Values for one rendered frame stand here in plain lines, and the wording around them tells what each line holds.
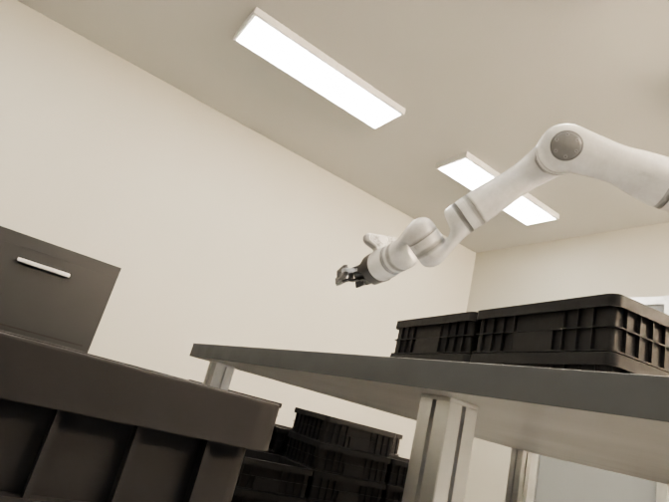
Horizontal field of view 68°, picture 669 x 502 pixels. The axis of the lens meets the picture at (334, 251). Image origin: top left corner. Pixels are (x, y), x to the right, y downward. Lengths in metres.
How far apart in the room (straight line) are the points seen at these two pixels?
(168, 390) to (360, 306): 4.67
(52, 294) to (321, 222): 3.21
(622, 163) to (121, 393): 0.93
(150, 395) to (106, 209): 3.84
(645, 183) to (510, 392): 0.55
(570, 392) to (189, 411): 0.42
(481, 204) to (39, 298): 1.43
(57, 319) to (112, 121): 2.60
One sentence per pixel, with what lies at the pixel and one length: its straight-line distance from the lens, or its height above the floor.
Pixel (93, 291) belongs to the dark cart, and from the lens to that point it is 1.92.
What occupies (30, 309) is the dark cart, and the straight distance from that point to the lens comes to 1.90.
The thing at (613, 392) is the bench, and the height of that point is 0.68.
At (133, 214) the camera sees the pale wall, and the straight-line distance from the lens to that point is 4.11.
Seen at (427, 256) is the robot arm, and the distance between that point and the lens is 1.04.
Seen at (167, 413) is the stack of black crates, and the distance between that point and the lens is 0.26.
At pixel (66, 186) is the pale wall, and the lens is 4.08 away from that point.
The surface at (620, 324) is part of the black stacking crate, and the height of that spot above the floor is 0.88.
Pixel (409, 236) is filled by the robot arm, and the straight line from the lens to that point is 1.04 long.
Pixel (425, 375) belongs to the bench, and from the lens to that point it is 0.72.
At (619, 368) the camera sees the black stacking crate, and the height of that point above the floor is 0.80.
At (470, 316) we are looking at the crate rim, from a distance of 1.34.
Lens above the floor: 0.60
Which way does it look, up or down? 18 degrees up
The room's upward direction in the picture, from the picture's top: 15 degrees clockwise
